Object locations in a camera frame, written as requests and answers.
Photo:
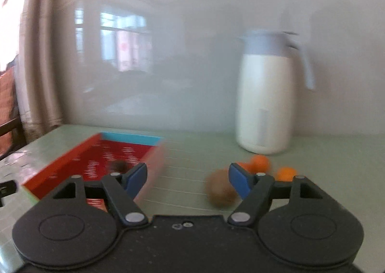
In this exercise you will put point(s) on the beige curtain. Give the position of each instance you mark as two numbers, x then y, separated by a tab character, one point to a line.
36	86

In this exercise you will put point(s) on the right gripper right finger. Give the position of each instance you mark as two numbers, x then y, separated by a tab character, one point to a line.
258	191

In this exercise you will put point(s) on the white thermos jug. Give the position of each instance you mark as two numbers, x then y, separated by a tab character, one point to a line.
266	90

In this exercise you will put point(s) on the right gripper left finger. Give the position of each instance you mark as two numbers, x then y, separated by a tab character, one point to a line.
108	202

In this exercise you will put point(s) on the small orange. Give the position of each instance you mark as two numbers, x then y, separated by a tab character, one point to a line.
285	174
260	164
246	166

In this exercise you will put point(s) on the colourful cardboard box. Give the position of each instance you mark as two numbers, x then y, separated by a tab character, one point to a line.
91	159

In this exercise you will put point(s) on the wooden chair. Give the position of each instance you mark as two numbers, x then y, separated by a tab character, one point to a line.
12	132

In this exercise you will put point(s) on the brown kiwi fruit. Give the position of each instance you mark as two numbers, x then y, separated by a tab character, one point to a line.
220	193

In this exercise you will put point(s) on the dark water chestnut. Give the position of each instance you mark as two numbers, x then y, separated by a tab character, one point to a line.
119	166

